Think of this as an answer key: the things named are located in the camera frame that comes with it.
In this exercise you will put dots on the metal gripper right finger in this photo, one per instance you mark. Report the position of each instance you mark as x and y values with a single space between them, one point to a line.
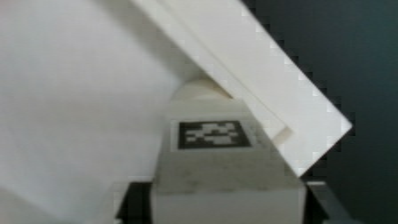
338 215

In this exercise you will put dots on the white table leg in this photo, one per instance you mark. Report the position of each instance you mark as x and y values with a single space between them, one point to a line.
224 182

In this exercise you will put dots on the white square table top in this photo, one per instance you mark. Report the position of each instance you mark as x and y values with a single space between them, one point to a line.
98 55

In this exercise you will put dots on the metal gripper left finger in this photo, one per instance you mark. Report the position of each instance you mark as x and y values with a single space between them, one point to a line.
134 210

